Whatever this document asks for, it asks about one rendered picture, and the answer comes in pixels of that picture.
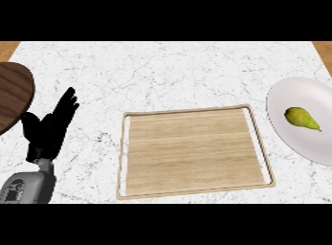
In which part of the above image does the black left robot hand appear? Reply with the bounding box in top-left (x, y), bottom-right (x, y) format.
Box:
top-left (19, 86), bottom-right (81, 165)

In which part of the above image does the pale wooden square tray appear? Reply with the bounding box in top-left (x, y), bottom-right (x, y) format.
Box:
top-left (115, 103), bottom-right (277, 201)

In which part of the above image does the green pear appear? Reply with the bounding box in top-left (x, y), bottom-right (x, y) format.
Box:
top-left (281, 106), bottom-right (323, 132)

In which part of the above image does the white oval plate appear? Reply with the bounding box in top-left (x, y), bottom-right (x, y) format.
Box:
top-left (264, 76), bottom-right (332, 167)

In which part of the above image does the dark brown round wooden board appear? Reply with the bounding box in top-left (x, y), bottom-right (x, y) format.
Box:
top-left (0, 61), bottom-right (35, 144)

